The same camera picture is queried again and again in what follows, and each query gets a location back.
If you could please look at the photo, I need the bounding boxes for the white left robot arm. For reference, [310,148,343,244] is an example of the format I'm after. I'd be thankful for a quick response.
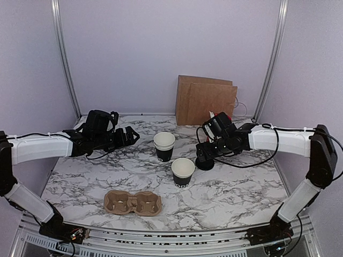
[1,126,140,238]

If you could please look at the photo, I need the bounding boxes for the brown paper bag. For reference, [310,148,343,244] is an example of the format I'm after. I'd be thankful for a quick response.
[176,75,238,125]

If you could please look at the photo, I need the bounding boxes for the aluminium front rail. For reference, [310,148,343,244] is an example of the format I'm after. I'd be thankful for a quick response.
[9,214,323,256]

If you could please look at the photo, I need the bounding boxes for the right aluminium frame post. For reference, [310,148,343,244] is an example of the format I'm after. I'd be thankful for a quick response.
[253,0,289,121]

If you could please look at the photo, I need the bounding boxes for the black plastic cup lid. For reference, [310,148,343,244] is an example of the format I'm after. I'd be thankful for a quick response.
[195,158,215,171]

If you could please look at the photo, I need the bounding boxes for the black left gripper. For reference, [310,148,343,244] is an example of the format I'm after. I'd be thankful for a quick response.
[93,126,140,153]

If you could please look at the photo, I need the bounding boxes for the brown cardboard cup carrier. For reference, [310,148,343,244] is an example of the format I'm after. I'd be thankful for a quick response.
[103,190,162,216]

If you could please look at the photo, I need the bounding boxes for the aluminium frame post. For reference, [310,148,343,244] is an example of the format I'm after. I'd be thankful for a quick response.
[51,0,82,120]
[253,0,289,121]

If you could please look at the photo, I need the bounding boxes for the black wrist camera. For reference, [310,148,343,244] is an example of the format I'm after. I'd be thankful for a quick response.
[82,110,119,139]
[202,112,237,142]

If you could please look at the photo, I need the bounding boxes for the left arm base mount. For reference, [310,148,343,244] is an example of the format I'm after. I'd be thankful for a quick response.
[39,222,88,244]

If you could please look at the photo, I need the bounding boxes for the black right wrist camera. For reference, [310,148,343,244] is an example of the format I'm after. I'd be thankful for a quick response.
[202,112,237,142]

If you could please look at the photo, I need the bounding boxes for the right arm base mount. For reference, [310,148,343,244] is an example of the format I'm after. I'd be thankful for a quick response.
[244,224,294,246]

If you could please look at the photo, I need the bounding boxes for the left aluminium frame post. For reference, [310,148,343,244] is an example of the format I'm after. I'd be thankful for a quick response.
[51,0,82,120]

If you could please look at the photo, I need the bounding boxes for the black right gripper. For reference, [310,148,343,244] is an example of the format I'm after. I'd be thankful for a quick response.
[196,137,232,162]

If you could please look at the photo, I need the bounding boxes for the stacked black paper cups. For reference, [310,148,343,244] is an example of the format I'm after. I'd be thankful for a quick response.
[153,132,175,162]

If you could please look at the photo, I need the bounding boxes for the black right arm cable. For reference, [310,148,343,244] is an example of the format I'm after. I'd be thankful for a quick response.
[196,123,343,177]

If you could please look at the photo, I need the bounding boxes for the white cable behind bag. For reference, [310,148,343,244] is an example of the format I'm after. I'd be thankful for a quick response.
[234,96,249,117]

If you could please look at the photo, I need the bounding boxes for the black paper coffee cup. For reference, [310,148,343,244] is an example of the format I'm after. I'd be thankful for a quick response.
[171,158,195,188]

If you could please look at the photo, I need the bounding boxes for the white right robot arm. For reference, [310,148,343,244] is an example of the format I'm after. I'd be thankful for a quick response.
[196,123,340,240]

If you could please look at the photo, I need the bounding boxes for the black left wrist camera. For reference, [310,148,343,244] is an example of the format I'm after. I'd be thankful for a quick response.
[82,110,119,139]

